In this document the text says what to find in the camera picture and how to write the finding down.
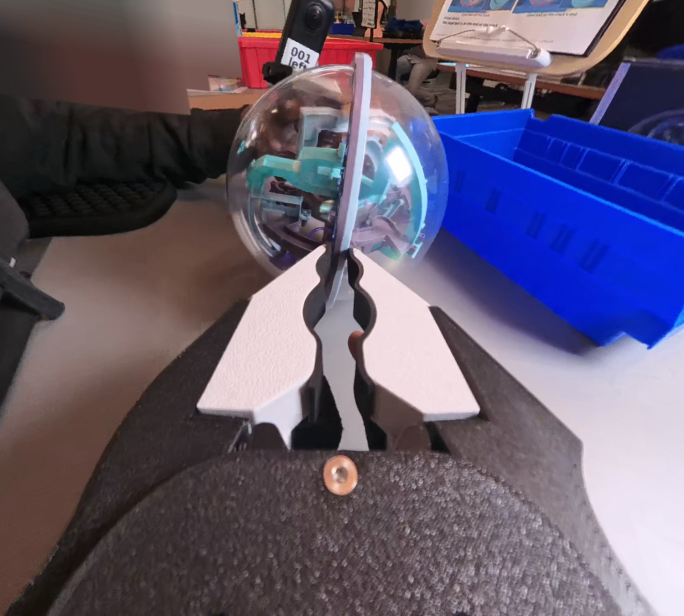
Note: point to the dark blue box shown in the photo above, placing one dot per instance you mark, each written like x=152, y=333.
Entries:
x=647, y=93

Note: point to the black printed hoodie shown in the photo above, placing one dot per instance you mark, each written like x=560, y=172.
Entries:
x=21, y=296

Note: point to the white stand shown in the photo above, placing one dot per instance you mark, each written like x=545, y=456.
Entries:
x=497, y=55

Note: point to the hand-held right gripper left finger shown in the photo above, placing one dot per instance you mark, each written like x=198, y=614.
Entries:
x=262, y=360

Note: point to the red plastic bin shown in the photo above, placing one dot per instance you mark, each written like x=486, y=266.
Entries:
x=305, y=52

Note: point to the wood-edged white table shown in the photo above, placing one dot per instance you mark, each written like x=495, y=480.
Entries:
x=224, y=98

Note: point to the blue plastic bin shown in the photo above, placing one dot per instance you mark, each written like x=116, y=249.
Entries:
x=566, y=210

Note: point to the person's left forearm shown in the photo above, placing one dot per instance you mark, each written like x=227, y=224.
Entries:
x=118, y=146

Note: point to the black mesh pad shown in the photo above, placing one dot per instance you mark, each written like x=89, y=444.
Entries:
x=96, y=205

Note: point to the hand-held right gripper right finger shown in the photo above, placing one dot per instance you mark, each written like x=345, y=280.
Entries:
x=417, y=360

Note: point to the clear plastic maze ball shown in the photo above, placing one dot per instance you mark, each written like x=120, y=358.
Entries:
x=289, y=167

